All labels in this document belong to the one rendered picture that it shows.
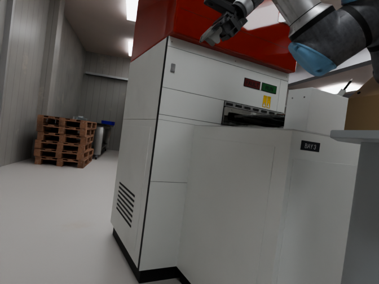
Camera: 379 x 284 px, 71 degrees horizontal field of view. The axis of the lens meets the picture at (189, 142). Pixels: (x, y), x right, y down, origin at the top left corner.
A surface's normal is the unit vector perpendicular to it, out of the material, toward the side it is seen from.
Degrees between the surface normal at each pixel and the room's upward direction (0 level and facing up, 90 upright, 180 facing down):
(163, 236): 90
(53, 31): 90
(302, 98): 90
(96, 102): 90
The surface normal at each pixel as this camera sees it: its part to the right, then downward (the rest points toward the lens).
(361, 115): -0.96, -0.12
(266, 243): -0.88, -0.11
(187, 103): 0.46, 0.07
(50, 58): 0.21, 0.04
